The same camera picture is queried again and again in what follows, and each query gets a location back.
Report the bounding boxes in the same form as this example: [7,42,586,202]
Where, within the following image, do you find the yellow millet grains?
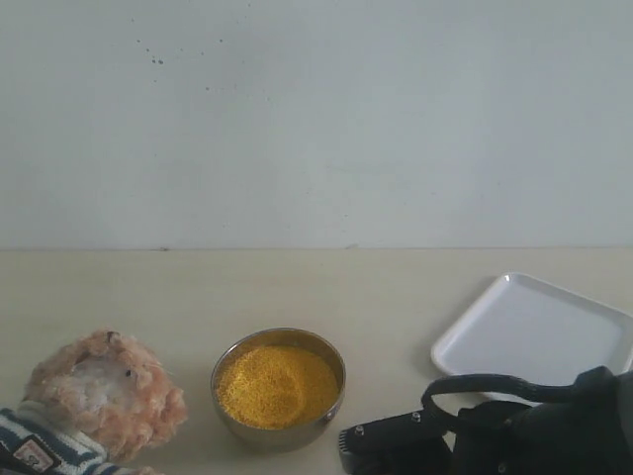
[217,345,339,429]

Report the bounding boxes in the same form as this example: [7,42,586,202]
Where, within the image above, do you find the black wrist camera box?
[337,410,452,475]

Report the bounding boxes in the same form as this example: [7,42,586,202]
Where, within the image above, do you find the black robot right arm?
[449,372,632,474]

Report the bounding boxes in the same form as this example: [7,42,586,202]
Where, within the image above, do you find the white rectangular plastic tray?
[430,272,632,386]

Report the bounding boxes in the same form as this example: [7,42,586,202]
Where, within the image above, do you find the stainless steel bowl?
[210,328,346,452]

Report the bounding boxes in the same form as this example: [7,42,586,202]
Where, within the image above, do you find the black cable loop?
[420,373,580,431]

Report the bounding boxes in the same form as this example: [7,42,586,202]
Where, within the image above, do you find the beige teddy bear striped sweater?
[1,330,188,474]

